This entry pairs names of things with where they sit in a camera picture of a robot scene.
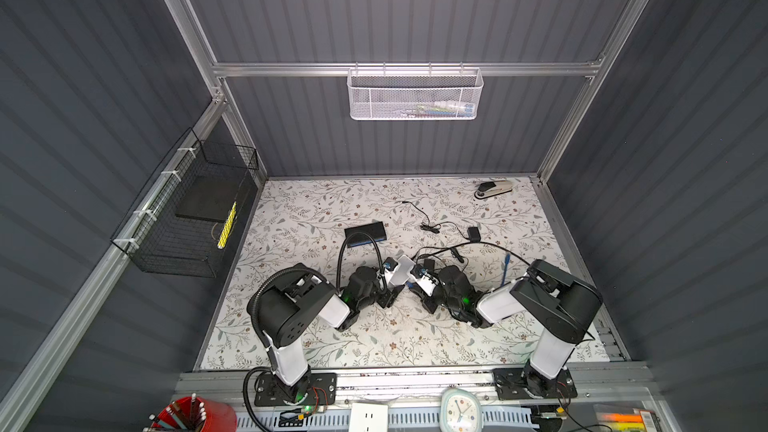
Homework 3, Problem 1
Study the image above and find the black power adapter with cable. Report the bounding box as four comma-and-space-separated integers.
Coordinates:
411, 242, 468, 266

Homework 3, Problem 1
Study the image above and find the white network switch box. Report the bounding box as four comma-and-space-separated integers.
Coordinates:
386, 254, 415, 288

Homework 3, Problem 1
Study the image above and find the long black cable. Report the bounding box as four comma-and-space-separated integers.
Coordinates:
419, 241, 532, 268

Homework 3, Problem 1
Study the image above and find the black network switch box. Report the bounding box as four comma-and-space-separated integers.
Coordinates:
344, 221, 387, 247

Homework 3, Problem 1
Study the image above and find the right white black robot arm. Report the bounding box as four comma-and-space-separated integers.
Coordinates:
408, 259, 603, 400

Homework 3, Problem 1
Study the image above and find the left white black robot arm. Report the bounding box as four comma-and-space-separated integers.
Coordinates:
246, 232, 416, 404

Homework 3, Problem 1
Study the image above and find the white analog clock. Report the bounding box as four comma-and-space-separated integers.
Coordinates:
439, 388, 483, 432

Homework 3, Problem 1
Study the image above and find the black white stapler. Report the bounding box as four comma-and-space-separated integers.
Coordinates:
474, 180, 515, 200

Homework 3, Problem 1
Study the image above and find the yellow marker in basket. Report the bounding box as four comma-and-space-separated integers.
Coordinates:
217, 202, 237, 250

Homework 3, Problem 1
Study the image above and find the black pad in basket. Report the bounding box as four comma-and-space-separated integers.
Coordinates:
175, 176, 239, 223

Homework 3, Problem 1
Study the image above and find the red pencil cup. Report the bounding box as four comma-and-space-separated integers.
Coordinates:
144, 393, 237, 432

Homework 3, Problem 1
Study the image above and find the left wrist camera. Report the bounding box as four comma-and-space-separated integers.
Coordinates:
383, 257, 398, 282

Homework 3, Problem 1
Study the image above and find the white wall power socket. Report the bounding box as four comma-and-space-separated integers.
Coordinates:
348, 402, 389, 432

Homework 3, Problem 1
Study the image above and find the white wire mesh basket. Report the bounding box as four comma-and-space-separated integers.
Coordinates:
346, 67, 484, 121

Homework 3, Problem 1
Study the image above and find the black wire wall basket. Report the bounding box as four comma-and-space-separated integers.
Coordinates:
112, 131, 260, 278

